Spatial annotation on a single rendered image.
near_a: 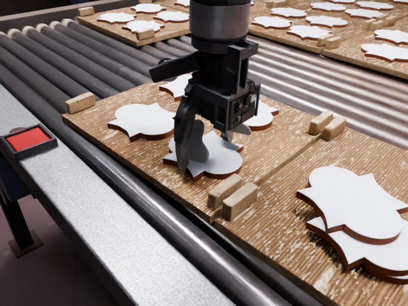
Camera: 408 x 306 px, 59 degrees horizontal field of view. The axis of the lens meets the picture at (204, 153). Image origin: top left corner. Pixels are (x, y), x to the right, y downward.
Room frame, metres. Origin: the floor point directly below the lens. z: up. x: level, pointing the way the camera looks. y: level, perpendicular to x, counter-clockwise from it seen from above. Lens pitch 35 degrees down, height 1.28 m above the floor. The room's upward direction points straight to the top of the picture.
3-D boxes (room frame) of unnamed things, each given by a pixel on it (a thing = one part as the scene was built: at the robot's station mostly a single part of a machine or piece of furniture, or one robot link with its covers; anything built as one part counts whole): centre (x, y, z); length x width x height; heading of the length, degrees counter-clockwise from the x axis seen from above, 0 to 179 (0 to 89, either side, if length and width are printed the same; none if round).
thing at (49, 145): (0.55, 0.32, 0.92); 0.08 x 0.08 x 0.02; 42
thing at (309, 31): (1.30, -0.33, 0.94); 0.41 x 0.35 x 0.04; 41
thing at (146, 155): (0.61, 0.02, 0.93); 0.41 x 0.35 x 0.02; 46
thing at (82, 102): (0.65, 0.25, 0.95); 0.06 x 0.02 x 0.03; 136
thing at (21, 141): (0.55, 0.32, 0.92); 0.06 x 0.06 x 0.01; 42
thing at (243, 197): (0.36, -0.05, 0.95); 0.06 x 0.02 x 0.03; 136
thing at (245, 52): (0.46, -0.02, 1.08); 0.09 x 0.08 x 0.12; 46
